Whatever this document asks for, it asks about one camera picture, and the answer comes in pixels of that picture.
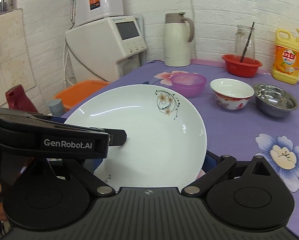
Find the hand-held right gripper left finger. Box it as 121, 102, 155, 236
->
36, 158, 116, 197

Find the white water dispenser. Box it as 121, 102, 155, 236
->
65, 16, 147, 83

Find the black straw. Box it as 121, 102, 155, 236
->
240, 22, 255, 63

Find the yellow detergent bottle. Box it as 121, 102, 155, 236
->
272, 28, 299, 85

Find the purple plastic bowl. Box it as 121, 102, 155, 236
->
171, 73, 207, 98

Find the maroon object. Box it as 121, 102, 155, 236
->
5, 84, 39, 113

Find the white plate with flower print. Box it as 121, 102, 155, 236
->
64, 84, 207, 188

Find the white water purifier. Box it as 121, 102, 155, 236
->
73, 0, 125, 27

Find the white ceramic bowl red print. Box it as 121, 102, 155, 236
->
210, 78, 255, 111

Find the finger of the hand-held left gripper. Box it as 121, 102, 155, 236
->
109, 129, 127, 147

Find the red plastic basket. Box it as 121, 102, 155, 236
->
222, 54, 262, 78

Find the orange plastic basin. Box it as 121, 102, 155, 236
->
52, 80, 111, 110

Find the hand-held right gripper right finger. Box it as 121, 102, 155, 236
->
181, 151, 281, 195

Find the grey-blue cylindrical bottle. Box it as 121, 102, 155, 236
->
48, 99, 65, 117

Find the white thermal jug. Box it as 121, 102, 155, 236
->
164, 12, 195, 67

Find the purple floral tablecloth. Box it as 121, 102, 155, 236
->
61, 59, 299, 240

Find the white board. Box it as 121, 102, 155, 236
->
0, 7, 37, 107

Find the clear glass carafe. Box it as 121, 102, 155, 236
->
234, 25, 256, 62

